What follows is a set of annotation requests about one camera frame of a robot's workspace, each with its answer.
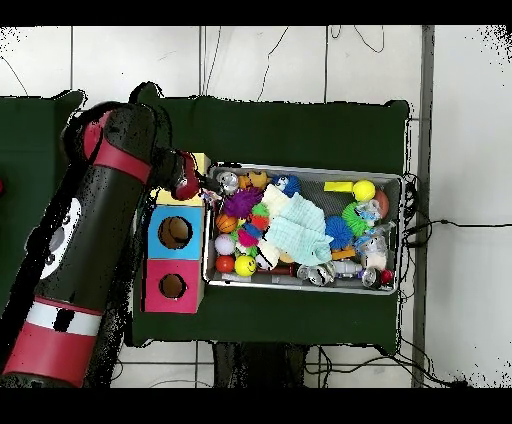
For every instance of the small white patterned cloth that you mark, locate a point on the small white patterned cloth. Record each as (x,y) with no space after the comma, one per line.
(212,195)

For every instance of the multicolour spiky caterpillar toy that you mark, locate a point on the multicolour spiky caterpillar toy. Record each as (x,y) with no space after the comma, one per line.
(254,230)

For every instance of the mint green cloth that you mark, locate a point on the mint green cloth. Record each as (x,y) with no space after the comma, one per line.
(300,232)

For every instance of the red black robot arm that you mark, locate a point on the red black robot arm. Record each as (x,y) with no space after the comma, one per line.
(100,224)

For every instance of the wooden box with three holes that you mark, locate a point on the wooden box with three holes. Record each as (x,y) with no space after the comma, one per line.
(196,248)

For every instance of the metal mesh bin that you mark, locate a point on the metal mesh bin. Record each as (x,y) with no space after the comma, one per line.
(260,284)

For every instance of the purple spiky monster toy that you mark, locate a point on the purple spiky monster toy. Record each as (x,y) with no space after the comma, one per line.
(242,203)

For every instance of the white baseball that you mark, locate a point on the white baseball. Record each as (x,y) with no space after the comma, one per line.
(224,244)

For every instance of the blue puffer ball with eyes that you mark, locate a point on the blue puffer ball with eyes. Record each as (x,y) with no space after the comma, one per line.
(290,184)

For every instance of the dark green tablecloth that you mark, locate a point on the dark green tablecloth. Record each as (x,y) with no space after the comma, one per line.
(24,128)
(280,136)

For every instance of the yellow smiley ball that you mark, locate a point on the yellow smiley ball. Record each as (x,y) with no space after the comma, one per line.
(244,266)

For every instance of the plain blue puffer ball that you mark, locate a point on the plain blue puffer ball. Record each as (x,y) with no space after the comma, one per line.
(338,232)

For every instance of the green spiky puffer toy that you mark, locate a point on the green spiky puffer toy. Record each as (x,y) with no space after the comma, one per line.
(354,220)

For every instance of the yellow tennis ball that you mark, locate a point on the yellow tennis ball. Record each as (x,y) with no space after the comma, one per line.
(364,190)

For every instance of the grey floor strip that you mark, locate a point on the grey floor strip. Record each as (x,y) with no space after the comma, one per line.
(427,120)

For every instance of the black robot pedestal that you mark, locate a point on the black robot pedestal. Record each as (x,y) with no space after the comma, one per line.
(260,366)

